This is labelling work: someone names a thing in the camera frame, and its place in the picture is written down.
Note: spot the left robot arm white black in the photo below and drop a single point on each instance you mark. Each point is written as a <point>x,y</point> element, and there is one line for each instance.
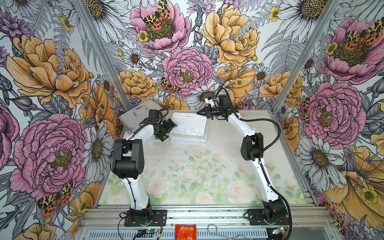
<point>128,164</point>

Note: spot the left aluminium frame post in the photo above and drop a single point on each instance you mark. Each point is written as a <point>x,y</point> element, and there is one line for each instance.
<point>97,40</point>

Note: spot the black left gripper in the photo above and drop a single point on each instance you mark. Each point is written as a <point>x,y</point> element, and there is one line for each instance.
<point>168,128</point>

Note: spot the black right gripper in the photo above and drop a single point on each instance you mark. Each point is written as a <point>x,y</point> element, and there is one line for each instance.
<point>207,111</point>

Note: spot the right aluminium frame post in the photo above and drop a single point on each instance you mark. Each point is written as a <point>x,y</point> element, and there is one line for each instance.
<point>313,38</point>

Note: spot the white keyboard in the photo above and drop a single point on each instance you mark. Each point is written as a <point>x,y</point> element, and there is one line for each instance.
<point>189,124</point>

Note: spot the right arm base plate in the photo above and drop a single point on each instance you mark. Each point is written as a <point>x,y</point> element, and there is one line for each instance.
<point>257,217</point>

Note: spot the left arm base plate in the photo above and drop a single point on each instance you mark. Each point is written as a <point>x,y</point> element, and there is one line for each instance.
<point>159,216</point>

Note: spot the aluminium frame post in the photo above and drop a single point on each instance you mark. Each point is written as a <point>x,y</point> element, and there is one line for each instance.
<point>313,38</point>
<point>97,40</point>

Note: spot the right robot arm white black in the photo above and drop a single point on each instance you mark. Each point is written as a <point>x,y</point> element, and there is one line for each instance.
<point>252,149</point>

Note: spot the red packet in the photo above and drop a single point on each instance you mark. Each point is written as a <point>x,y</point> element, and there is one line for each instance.
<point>185,232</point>

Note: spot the silver metal case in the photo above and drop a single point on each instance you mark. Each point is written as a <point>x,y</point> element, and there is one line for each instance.
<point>131,119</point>

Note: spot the aluminium front rail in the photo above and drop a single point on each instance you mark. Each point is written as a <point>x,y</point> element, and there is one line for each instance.
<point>113,217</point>

